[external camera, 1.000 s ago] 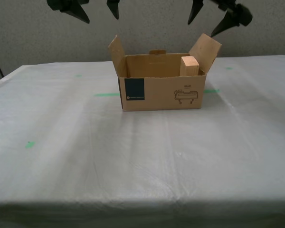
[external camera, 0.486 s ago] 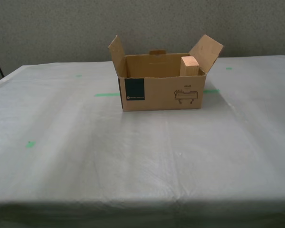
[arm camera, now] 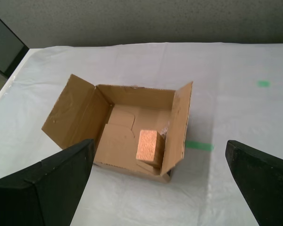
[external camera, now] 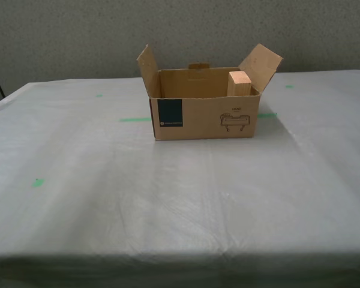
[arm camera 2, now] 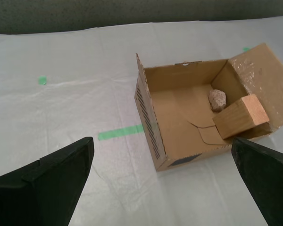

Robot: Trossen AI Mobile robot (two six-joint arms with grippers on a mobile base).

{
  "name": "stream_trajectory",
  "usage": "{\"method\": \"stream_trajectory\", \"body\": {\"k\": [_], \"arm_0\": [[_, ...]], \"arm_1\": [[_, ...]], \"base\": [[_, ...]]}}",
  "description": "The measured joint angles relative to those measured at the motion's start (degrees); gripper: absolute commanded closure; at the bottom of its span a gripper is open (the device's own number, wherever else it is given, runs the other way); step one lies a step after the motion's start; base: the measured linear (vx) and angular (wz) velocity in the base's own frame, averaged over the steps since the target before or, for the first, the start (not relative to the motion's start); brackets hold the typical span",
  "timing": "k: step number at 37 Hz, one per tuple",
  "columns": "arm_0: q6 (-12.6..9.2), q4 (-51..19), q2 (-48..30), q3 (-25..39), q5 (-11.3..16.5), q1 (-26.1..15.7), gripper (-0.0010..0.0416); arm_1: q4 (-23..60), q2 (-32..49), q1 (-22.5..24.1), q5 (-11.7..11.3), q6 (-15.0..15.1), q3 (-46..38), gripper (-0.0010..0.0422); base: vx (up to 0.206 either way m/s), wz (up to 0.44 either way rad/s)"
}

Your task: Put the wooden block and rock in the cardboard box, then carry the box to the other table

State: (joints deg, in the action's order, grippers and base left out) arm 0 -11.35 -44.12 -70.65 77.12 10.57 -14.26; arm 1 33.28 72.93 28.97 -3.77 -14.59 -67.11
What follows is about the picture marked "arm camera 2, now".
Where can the long green tape strip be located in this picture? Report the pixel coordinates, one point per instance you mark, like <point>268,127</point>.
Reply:
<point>120,132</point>

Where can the green tape piece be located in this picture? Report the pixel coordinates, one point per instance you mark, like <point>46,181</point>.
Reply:
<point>42,80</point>
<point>246,49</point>

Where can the pinkish speckled granite rock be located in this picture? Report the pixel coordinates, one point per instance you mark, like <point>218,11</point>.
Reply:
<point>217,100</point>

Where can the brown cardboard box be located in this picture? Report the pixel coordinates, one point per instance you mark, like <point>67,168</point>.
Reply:
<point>179,113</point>

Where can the light wooden block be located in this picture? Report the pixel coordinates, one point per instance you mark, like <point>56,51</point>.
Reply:
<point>235,120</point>

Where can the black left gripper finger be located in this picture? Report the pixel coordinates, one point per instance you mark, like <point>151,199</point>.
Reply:
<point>271,186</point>
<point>37,195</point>

